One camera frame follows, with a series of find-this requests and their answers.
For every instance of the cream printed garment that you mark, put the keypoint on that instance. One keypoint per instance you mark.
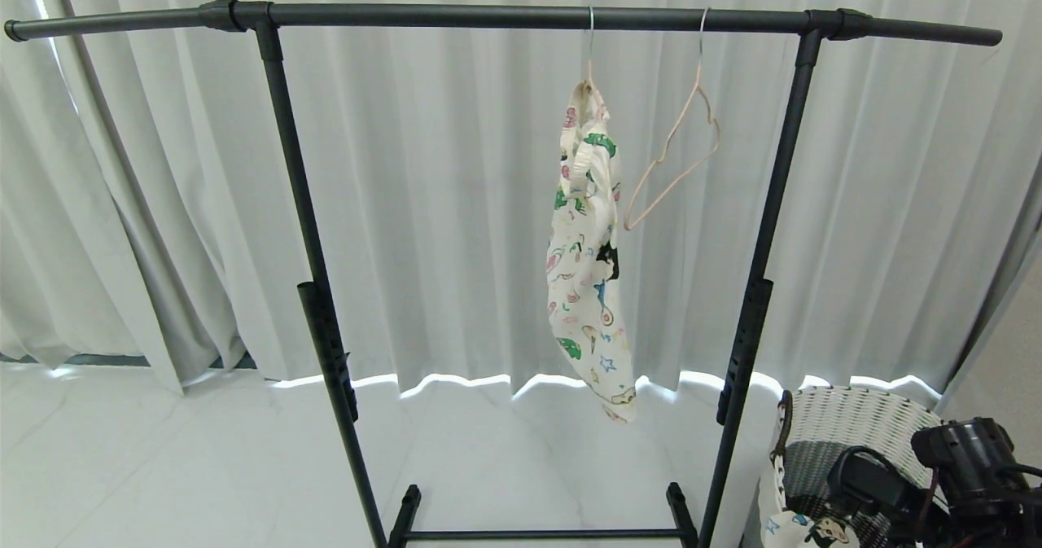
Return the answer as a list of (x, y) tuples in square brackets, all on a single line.
[(586, 287), (814, 532)]

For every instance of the pink clothes hanger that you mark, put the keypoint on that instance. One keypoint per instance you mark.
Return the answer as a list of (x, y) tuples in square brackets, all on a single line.
[(591, 35), (701, 43)]

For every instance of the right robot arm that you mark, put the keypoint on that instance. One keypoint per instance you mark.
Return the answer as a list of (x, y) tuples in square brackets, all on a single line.
[(969, 458)]

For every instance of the black clothes rack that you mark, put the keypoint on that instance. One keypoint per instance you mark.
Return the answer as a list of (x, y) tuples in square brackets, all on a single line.
[(488, 17)]

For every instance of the white laundry basket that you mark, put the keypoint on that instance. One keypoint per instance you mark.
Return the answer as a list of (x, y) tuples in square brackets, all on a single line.
[(855, 418)]

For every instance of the white curtain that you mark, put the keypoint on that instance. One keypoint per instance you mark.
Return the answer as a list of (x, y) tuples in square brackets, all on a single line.
[(407, 206)]

